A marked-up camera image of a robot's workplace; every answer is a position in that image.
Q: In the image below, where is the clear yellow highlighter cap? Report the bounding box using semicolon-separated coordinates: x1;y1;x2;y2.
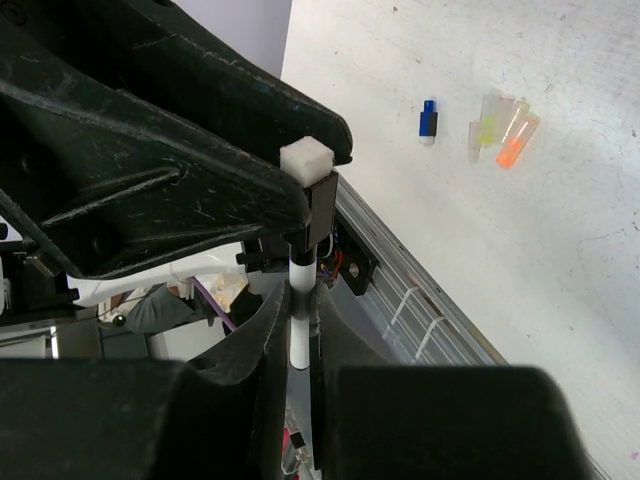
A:
478;93;515;146

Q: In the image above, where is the blue pen cap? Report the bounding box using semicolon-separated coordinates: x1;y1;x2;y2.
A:
418;99;438;146

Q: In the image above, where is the black pen cap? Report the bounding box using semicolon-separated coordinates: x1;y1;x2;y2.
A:
280;136;338;252

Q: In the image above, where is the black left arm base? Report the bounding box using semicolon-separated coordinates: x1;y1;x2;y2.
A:
317;211;379;296

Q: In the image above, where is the black gel pen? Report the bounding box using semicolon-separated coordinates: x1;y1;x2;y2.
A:
289;245;317;370

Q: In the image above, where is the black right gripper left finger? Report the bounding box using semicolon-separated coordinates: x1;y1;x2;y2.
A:
1;282;291;479

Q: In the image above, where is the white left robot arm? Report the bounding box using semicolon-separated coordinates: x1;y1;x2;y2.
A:
1;1;353;324

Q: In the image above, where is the clear orange highlighter cap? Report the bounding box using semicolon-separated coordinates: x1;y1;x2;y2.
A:
496;113;540;168

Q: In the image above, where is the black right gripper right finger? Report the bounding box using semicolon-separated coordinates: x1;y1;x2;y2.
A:
309;285;592;479

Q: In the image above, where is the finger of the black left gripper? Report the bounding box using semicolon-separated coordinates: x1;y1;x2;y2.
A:
1;1;353;165
1;44;311;278

